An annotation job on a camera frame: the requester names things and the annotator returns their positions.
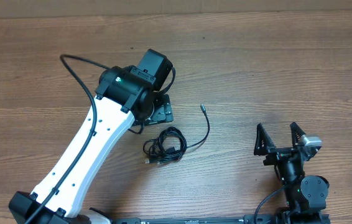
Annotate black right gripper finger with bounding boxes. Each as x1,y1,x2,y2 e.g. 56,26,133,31
290,122,305,146
254,123,276,156

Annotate black usb cable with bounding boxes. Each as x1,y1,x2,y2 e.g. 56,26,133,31
142,104,211,165

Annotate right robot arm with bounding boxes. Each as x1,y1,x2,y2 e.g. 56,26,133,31
252,122,330,224

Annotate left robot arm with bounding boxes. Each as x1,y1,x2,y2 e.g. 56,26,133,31
9,49,175,223

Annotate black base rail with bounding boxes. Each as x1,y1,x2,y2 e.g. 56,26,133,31
82,208,331,224

